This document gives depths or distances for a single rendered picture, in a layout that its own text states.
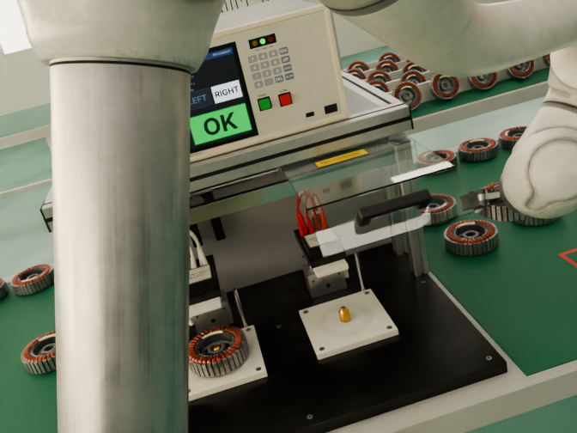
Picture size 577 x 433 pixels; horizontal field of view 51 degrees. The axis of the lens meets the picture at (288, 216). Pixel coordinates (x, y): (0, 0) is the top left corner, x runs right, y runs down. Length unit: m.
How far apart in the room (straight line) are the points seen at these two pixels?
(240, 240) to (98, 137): 0.89
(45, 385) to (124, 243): 0.92
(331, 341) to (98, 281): 0.71
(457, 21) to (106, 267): 0.30
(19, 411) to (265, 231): 0.59
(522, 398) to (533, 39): 0.60
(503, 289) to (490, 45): 0.75
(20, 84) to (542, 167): 7.11
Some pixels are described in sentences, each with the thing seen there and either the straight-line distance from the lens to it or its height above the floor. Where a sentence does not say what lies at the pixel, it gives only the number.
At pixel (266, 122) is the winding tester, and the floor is 1.15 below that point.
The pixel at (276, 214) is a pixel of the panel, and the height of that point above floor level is 0.92.
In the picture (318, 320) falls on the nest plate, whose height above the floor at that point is 0.78.
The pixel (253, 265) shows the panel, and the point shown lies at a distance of 1.32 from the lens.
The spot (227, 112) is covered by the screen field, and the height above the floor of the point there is 1.18.
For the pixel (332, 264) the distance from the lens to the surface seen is 1.12.
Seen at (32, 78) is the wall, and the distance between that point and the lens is 7.55.
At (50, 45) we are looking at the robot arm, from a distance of 0.44.
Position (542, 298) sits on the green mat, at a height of 0.75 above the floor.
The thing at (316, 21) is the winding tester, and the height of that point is 1.30.
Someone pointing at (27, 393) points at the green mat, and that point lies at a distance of 1.34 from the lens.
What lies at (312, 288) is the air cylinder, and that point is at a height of 0.79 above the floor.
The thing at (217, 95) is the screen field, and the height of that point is 1.22.
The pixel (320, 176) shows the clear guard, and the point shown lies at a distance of 1.01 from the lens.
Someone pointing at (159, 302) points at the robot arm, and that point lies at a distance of 0.44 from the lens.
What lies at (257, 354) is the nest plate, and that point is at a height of 0.78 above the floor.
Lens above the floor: 1.43
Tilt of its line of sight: 24 degrees down
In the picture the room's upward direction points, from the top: 14 degrees counter-clockwise
